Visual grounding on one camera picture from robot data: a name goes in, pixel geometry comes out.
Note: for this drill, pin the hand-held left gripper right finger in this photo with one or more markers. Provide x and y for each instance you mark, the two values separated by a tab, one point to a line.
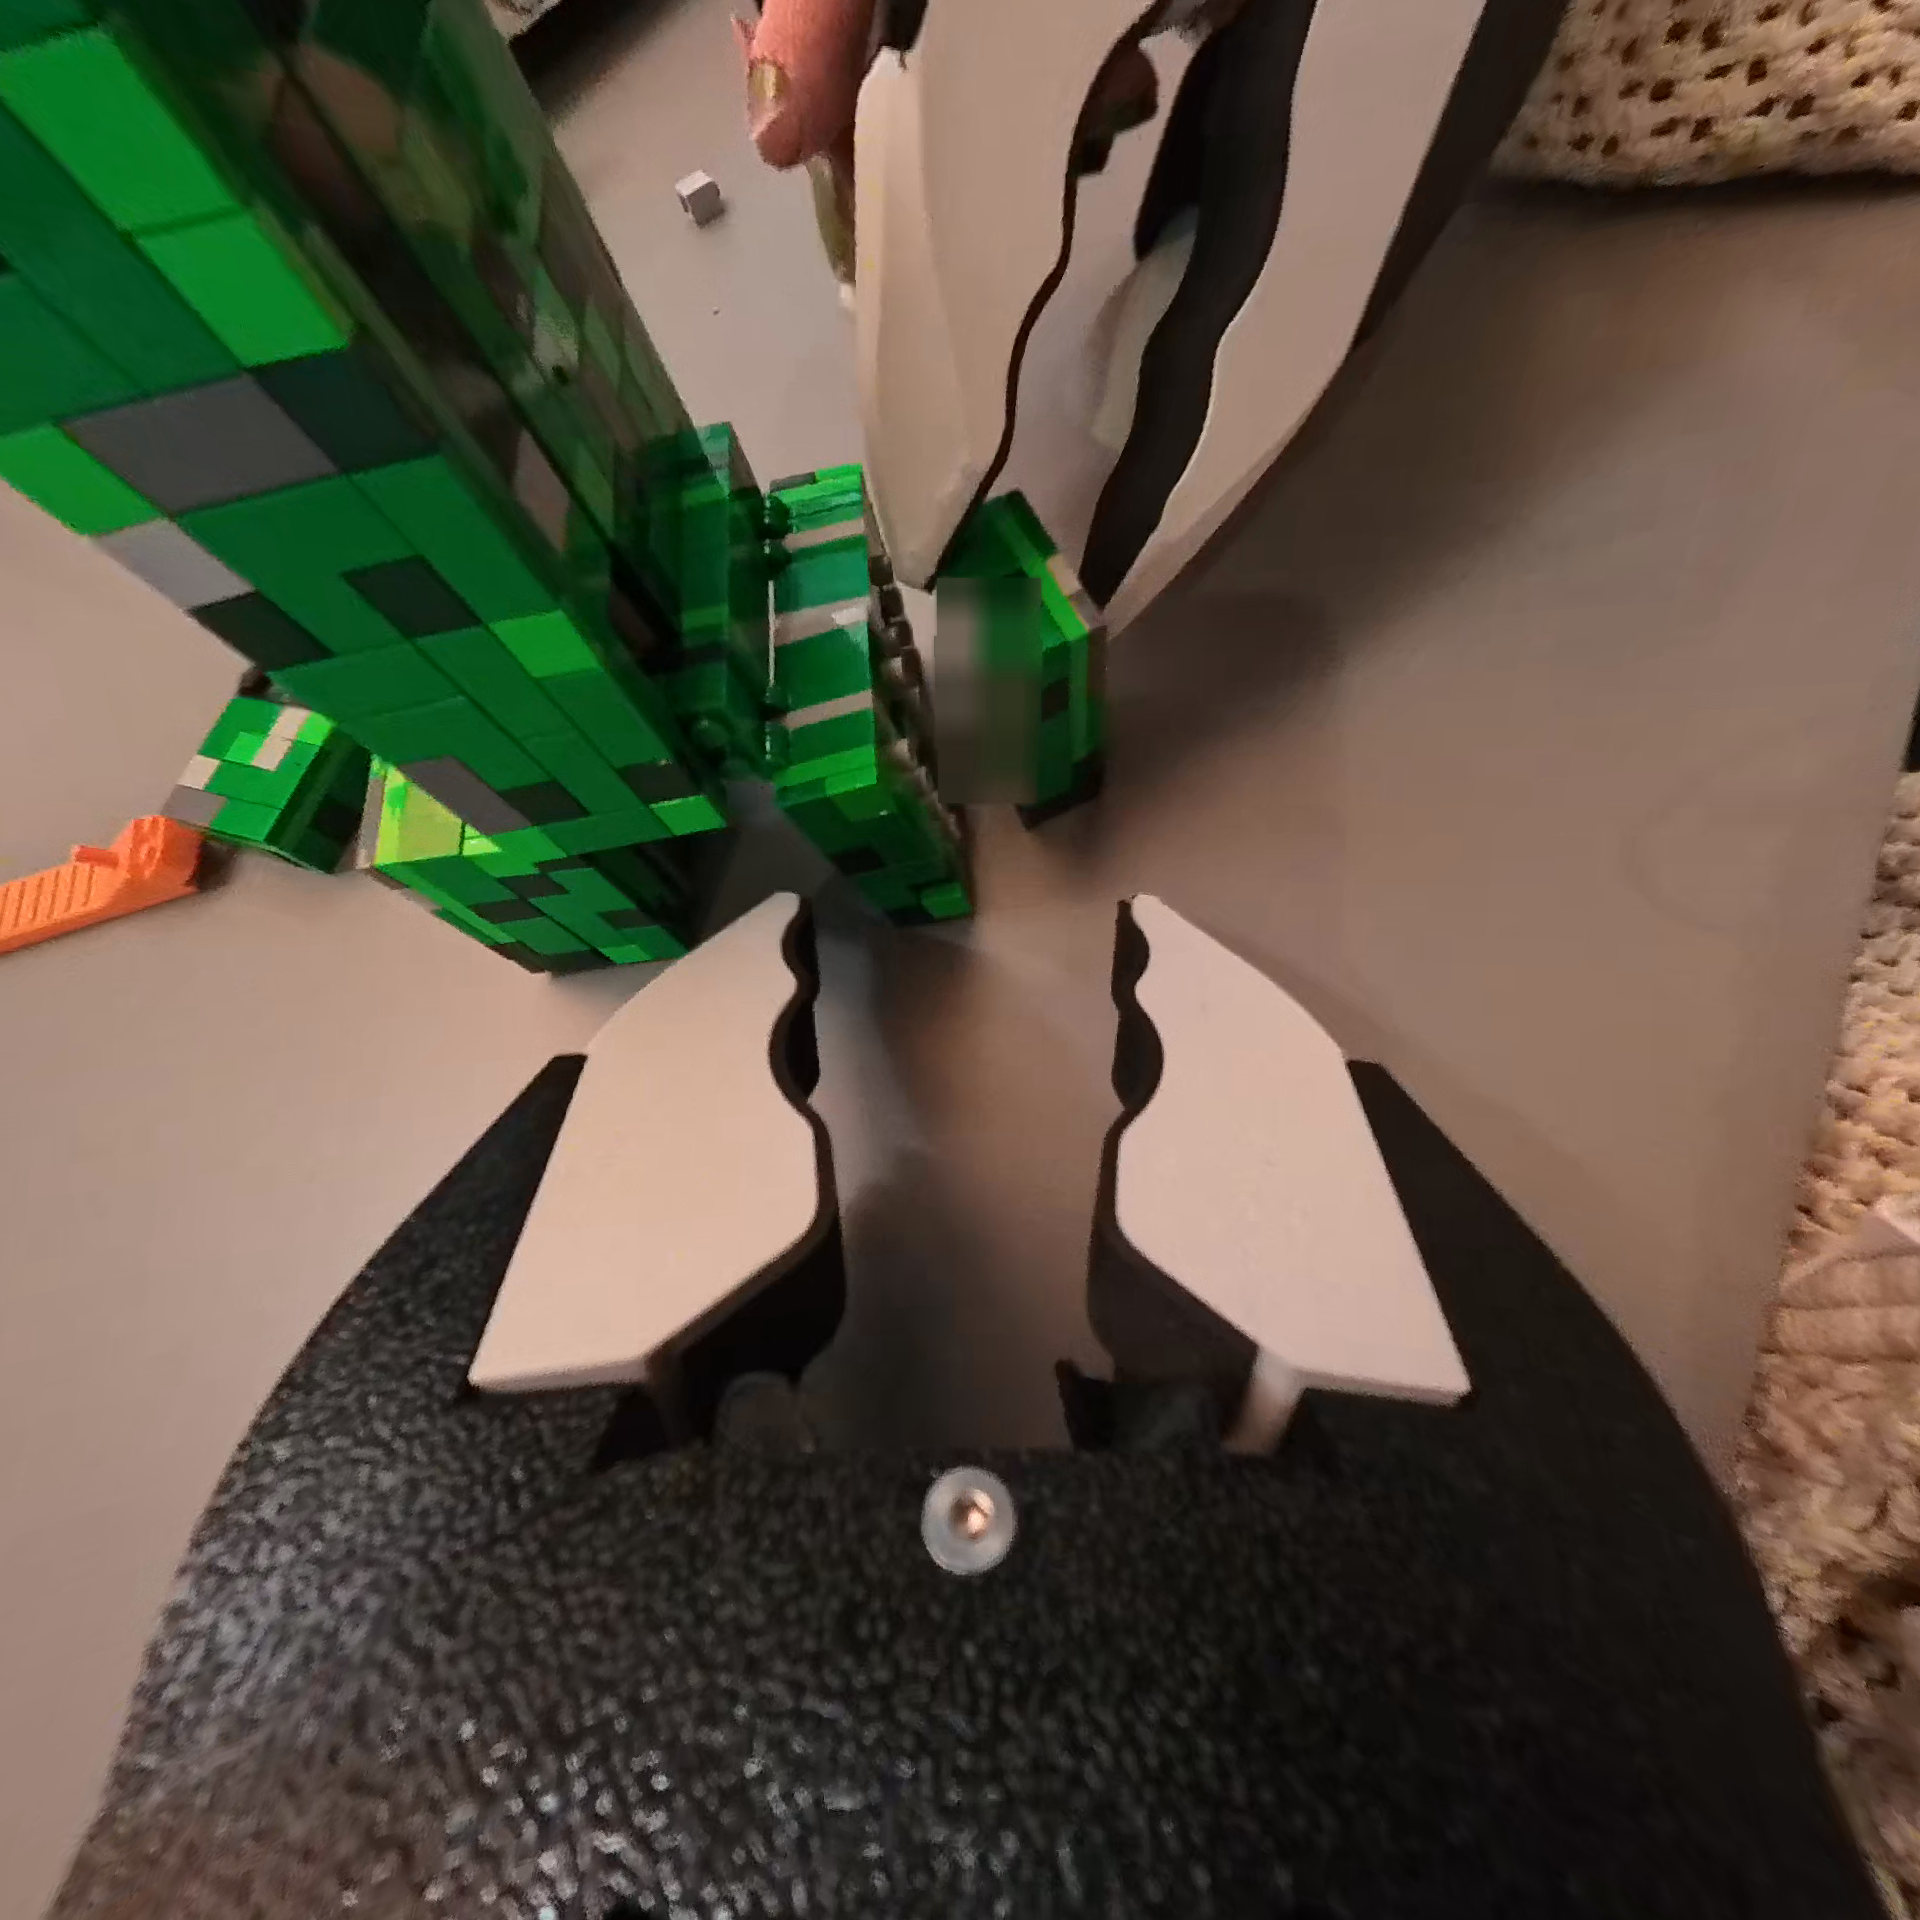
1276	1201

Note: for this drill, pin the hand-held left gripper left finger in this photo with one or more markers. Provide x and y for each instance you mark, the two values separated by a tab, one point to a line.
661	1201

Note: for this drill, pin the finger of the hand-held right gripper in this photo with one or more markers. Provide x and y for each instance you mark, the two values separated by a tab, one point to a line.
960	269
1336	224

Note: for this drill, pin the green lego foot block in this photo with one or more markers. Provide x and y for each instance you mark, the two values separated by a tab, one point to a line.
1008	541
271	780

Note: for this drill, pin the green lego creeper figure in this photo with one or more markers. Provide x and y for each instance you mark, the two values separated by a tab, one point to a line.
301	375

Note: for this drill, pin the small grey lego brick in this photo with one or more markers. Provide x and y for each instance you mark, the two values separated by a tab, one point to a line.
701	197

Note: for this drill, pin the orange lego brick separator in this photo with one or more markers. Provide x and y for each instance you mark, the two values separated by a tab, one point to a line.
90	892

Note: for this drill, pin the person's right hand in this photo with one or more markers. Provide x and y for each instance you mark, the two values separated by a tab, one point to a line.
1126	98

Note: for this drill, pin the person's cream knit sweater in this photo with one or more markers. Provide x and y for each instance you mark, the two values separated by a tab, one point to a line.
1846	1348

